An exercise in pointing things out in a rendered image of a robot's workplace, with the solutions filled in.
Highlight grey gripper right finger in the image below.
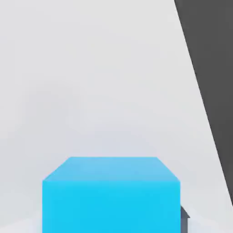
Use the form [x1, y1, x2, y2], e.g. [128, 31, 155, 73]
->
[180, 205, 222, 233]

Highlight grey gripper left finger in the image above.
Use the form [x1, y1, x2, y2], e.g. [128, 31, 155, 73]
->
[7, 218, 43, 233]

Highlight small blue cube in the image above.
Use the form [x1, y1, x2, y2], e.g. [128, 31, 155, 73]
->
[42, 156, 181, 233]

